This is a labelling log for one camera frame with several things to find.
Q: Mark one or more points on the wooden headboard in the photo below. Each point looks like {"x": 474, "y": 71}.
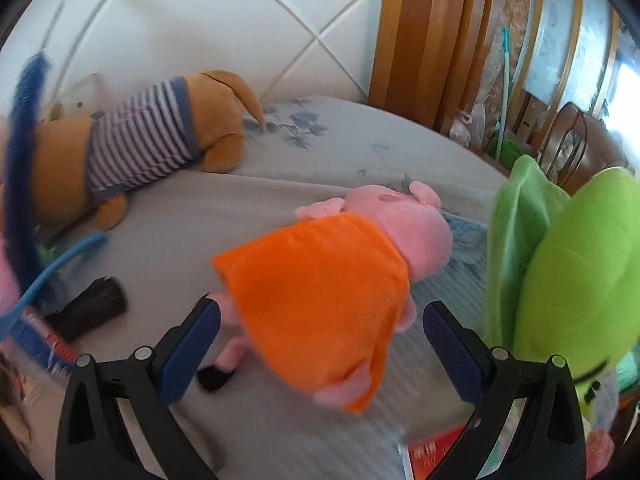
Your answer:
{"x": 430, "y": 40}

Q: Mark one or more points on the wooden chair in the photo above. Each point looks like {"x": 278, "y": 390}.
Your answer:
{"x": 575, "y": 145}

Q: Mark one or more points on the black brush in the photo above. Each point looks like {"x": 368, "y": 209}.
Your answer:
{"x": 90, "y": 310}

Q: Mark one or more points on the green plush toy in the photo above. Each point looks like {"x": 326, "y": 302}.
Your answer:
{"x": 555, "y": 270}

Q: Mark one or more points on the grey floral bed sheet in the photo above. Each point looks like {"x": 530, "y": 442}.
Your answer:
{"x": 320, "y": 200}

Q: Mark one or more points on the colourful book at left edge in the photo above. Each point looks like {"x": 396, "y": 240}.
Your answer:
{"x": 47, "y": 345}

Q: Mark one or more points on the pink pig plush orange dress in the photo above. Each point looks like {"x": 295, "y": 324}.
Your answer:
{"x": 320, "y": 310}

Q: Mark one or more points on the red book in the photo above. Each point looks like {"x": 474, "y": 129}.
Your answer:
{"x": 435, "y": 452}

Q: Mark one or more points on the light blue plastic hanger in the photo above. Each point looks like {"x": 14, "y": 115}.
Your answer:
{"x": 45, "y": 280}

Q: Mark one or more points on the brown dog plush striped shirt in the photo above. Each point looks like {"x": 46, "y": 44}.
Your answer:
{"x": 135, "y": 145}

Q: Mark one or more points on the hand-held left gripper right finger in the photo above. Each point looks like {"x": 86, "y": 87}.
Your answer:
{"x": 457, "y": 355}

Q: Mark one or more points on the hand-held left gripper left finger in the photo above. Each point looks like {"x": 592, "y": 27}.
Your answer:
{"x": 187, "y": 347}

